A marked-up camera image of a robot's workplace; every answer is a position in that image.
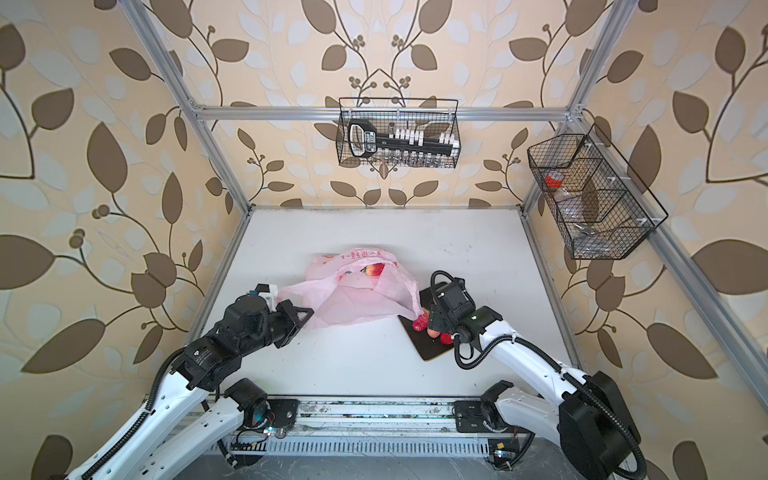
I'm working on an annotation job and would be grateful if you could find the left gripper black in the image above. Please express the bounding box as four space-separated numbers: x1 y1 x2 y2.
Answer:
238 299 316 360

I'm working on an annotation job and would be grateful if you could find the pink plastic bag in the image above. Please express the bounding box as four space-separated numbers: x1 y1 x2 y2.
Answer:
278 247 423 329

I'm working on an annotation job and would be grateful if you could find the red fake strawberry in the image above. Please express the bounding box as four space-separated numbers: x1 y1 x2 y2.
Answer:
412 312 429 332

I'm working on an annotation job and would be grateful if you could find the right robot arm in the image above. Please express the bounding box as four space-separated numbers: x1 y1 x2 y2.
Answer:
428 270 648 479

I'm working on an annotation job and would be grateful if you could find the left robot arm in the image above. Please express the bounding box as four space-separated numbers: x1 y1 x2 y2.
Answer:
68 291 314 479

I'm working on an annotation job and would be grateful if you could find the black square tray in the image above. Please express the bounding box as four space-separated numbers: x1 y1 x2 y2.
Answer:
398 288 453 362

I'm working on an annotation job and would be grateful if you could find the red capped plastic bottle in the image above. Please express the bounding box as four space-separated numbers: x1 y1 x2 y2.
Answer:
544 170 572 202

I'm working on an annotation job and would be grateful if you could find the black socket set holder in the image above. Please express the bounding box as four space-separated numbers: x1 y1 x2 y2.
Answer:
346 119 461 159

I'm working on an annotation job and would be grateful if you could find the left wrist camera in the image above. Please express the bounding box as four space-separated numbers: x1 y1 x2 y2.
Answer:
249 283 279 309

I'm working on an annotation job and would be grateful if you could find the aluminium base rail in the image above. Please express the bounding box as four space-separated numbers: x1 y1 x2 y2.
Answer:
128 394 625 439

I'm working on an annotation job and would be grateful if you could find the black wire basket right wall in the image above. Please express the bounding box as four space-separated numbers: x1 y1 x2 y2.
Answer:
527 125 668 260

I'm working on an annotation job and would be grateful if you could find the black wire basket wall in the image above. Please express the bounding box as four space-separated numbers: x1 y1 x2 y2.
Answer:
335 95 462 169
527 125 668 260

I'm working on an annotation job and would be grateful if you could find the black wire basket back wall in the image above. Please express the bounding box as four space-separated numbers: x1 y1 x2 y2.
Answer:
335 95 462 169

